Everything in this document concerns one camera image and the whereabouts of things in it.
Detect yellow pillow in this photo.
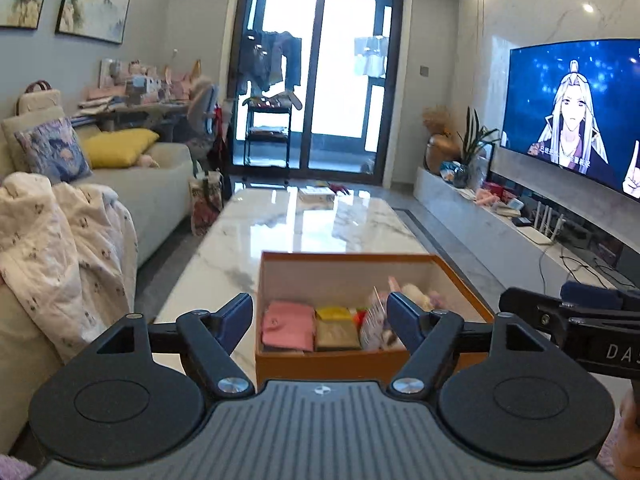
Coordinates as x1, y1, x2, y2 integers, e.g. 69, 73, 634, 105
80, 128, 161, 169

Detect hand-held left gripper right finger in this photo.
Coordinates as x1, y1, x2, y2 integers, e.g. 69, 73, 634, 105
386, 291, 556, 396

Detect orange cardboard box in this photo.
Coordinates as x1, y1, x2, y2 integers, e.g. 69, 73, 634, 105
255, 251, 496, 386

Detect white dog plush black ears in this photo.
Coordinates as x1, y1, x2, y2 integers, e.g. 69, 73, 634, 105
357, 286, 407, 352

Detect printed gift bag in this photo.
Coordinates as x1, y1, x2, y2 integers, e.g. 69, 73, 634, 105
189, 170, 224, 237

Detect grey office chair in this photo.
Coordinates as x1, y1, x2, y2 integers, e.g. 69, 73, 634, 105
172, 77, 221, 161

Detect vase with dried flowers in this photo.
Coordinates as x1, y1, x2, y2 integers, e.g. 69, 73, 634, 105
422, 105, 461, 176

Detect beige handbag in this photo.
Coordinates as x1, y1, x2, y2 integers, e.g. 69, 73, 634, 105
15, 80, 63, 117

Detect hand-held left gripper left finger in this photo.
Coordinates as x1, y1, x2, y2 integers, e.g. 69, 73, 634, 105
95, 292, 256, 397

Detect green potted plant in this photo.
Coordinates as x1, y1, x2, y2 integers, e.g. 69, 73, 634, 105
456, 107, 501, 166

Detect pile of desk items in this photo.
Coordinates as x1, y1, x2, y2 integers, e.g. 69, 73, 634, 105
77, 57, 201, 108

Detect person's right hand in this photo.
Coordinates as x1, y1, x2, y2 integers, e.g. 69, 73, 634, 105
612, 387, 640, 480

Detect blue white ceramic pot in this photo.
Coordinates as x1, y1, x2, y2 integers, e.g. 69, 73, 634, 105
440, 160, 471, 186

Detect gold cardboard box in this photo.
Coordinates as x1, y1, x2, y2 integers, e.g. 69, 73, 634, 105
315, 319, 362, 352

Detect white printed blanket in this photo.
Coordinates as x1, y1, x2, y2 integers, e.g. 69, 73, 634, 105
0, 172, 138, 363

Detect white crochet bunny plush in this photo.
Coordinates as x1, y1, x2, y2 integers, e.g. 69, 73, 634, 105
399, 282, 443, 312

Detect white wifi router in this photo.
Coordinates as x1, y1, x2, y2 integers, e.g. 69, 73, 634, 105
530, 200, 568, 246

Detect grey desk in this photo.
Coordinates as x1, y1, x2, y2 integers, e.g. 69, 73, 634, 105
70, 100, 201, 141

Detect blue patterned pillow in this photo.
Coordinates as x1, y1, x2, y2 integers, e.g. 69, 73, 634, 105
14, 116, 93, 183

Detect beige sofa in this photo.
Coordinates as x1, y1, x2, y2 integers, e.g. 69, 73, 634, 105
0, 90, 196, 461

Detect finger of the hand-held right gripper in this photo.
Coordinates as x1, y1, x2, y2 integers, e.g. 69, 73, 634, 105
499, 287, 577, 344
560, 281, 640, 312

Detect white marble tv cabinet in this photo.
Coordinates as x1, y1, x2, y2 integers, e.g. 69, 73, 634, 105
414, 166, 640, 311

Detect white hanging shirt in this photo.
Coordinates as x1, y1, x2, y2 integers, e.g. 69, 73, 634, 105
352, 36, 388, 78

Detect dark hanging clothes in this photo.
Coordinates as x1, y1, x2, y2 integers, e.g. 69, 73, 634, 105
240, 30, 303, 96

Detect pink figure toy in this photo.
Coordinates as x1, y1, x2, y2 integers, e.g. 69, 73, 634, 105
475, 185, 503, 208

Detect black framed sliding glass door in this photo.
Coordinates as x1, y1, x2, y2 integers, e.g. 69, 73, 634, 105
220, 0, 416, 191

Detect black shelf rack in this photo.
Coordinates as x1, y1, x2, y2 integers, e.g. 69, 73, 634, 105
242, 92, 293, 183

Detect small white flat box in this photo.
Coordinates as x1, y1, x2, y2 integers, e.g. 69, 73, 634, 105
297, 186, 335, 208

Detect pink snap wallet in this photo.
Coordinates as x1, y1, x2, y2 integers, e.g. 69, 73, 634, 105
261, 300, 317, 352

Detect wall mounted television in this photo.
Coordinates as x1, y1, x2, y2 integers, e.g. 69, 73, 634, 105
500, 39, 640, 198

